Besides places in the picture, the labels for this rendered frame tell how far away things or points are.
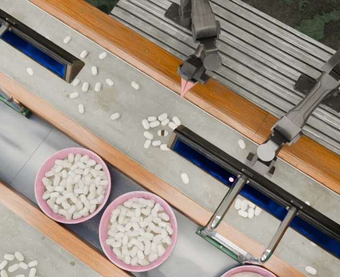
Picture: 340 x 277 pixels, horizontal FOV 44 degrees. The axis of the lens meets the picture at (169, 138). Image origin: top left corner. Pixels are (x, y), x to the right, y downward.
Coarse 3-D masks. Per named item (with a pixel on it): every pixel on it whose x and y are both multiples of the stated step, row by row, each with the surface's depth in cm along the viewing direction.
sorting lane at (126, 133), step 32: (0, 0) 170; (64, 32) 165; (0, 64) 162; (32, 64) 162; (96, 64) 161; (128, 64) 161; (64, 96) 158; (96, 96) 158; (128, 96) 158; (160, 96) 158; (96, 128) 155; (128, 128) 155; (160, 128) 154; (192, 128) 154; (224, 128) 154; (160, 160) 151; (192, 192) 148; (224, 192) 148; (320, 192) 147; (256, 224) 145; (288, 256) 142; (320, 256) 142
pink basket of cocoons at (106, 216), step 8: (136, 192) 146; (144, 192) 145; (120, 200) 147; (160, 200) 145; (112, 208) 147; (168, 208) 145; (104, 216) 144; (104, 224) 145; (176, 224) 142; (104, 232) 145; (176, 232) 142; (104, 240) 144; (104, 248) 141; (168, 248) 144; (112, 256) 142; (168, 256) 140; (120, 264) 140; (128, 264) 143; (152, 264) 141
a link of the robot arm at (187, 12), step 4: (180, 0) 159; (184, 0) 153; (188, 0) 152; (180, 4) 161; (184, 4) 154; (188, 4) 154; (184, 8) 156; (188, 8) 156; (184, 12) 157; (188, 12) 158; (184, 16) 160; (188, 16) 160
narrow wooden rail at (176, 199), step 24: (0, 72) 159; (24, 96) 156; (48, 120) 153; (72, 120) 153; (96, 144) 151; (120, 168) 148; (144, 168) 148; (168, 192) 146; (192, 216) 144; (240, 240) 141; (264, 264) 139; (288, 264) 139
